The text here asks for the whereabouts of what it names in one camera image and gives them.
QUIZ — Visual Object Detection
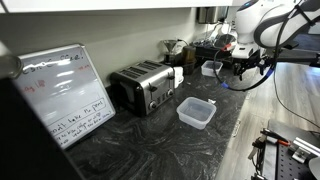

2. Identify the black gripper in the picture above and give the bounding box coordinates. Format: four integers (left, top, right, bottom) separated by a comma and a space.
233, 54, 269, 82

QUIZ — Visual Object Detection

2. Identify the clear square plastic container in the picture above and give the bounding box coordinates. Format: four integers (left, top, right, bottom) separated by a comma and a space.
175, 96, 218, 131
200, 59, 224, 78

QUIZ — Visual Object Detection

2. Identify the black countertop appliance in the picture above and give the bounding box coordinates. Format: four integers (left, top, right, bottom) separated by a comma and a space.
193, 33, 235, 68

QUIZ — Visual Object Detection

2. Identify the black cart platform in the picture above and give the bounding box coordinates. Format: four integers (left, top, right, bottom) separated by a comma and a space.
261, 118, 320, 180

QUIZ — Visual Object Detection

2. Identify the brown translucent lidded container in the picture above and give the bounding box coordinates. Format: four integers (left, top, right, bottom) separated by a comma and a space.
181, 45, 198, 76

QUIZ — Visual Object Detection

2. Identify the white ceramic mug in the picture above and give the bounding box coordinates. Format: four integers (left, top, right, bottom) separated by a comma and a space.
173, 66, 185, 88

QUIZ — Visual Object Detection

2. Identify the black toggle clamp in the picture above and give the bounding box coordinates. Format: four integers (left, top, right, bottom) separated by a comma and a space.
247, 138, 266, 161
250, 172, 268, 180

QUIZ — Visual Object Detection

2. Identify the dark glass coffee carafe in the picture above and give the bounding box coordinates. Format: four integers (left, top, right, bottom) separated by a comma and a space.
163, 52, 183, 67

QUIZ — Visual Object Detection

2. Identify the metal cone coffee dripper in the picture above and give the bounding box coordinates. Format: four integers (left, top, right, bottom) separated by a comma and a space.
161, 39, 181, 54

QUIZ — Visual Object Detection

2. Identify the black perforated breadboard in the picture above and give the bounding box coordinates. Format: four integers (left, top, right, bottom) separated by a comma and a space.
274, 143, 320, 180

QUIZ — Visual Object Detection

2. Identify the stainless steel four-slot toaster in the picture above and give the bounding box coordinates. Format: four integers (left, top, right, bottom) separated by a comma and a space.
109, 59, 177, 118

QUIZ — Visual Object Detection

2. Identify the small framed whiteboard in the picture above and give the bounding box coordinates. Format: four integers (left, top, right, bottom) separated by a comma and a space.
13, 43, 117, 150

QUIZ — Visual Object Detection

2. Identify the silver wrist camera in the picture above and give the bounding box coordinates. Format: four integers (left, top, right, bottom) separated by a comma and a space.
221, 43, 262, 60

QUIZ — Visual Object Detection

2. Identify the thin black hanging cable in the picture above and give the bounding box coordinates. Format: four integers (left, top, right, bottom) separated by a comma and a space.
273, 68, 320, 130

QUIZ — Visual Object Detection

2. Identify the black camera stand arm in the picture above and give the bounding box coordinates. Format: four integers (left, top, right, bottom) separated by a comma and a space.
276, 49, 320, 69

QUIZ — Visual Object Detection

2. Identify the steel wall dispenser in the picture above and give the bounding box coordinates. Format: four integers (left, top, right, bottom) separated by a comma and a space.
196, 7, 221, 24

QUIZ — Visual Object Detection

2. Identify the orange-handled black clamp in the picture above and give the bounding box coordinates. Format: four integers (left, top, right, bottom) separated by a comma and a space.
259, 128, 292, 148

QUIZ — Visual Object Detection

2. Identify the aluminium mounting bracket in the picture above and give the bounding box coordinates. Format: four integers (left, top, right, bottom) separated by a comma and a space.
288, 137, 320, 164

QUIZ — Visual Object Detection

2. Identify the white wall cabinet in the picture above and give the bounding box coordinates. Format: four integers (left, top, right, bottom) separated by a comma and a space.
0, 0, 234, 14

